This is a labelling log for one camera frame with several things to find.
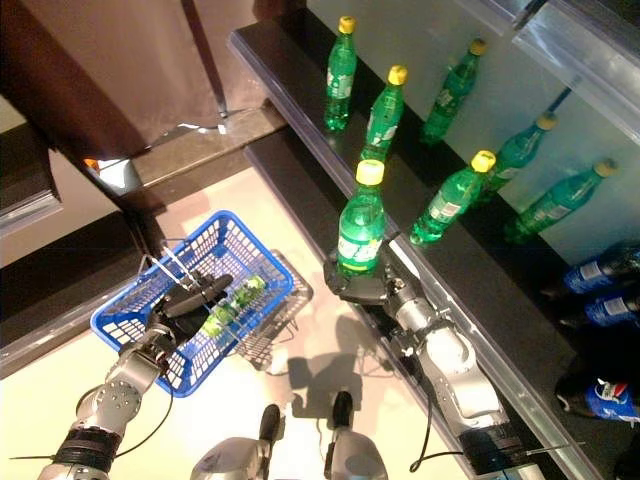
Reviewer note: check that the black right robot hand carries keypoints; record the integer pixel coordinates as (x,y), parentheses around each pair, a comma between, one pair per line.
(355,290)

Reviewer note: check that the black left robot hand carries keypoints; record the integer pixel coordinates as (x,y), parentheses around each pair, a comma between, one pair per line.
(185,320)

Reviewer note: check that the green plastic soda bottle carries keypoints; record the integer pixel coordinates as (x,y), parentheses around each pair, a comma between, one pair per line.
(445,205)
(447,100)
(515,155)
(555,205)
(340,80)
(361,230)
(220,317)
(382,120)

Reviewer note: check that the blue plastic shopping basket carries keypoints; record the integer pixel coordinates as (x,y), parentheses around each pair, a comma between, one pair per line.
(182,387)

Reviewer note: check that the dark cola bottle blue label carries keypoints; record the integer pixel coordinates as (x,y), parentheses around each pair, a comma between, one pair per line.
(590,272)
(610,402)
(610,310)

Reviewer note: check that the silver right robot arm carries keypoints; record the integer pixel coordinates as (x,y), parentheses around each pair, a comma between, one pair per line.
(450,365)

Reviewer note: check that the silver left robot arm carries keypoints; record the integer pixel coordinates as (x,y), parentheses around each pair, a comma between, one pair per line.
(120,390)

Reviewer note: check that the black base plinth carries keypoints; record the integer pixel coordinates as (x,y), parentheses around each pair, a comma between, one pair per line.
(50,280)
(310,200)

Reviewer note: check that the black right robot foot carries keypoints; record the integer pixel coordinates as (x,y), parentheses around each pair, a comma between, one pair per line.
(342,407)

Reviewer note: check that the black robot foot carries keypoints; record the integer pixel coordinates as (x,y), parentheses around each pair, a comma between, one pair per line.
(342,407)
(270,422)

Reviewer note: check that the black left robot foot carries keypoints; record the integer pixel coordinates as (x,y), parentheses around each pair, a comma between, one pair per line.
(270,422)

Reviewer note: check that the silver left robot leg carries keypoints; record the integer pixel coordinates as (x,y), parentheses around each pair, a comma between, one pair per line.
(225,457)

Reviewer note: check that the silver robot leg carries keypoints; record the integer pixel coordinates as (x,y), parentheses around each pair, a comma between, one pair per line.
(355,457)
(225,457)

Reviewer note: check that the silver right robot leg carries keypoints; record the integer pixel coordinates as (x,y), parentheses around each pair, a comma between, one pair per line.
(355,457)

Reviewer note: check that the small orange tag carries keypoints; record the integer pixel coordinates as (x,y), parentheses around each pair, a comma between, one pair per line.
(90,162)

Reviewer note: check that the brown fabric curtain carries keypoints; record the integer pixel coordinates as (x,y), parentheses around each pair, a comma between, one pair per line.
(150,60)

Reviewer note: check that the dark metal curtain pole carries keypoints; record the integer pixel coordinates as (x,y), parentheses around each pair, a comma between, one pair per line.
(205,57)

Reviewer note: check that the dark brown pillar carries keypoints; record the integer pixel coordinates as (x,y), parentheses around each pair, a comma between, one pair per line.
(65,85)

